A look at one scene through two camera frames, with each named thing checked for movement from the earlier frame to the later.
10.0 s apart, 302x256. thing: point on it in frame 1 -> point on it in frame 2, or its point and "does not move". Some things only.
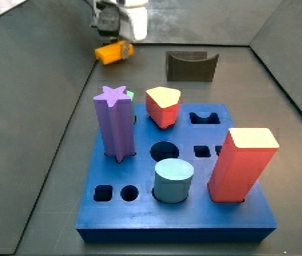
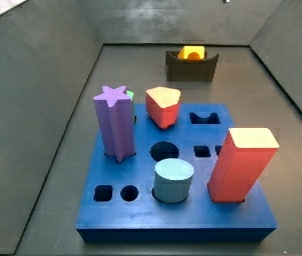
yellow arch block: (110, 53) -> (192, 52)
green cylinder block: (129, 94) does not move
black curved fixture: (189, 66) does not move
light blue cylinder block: (172, 176) does not move
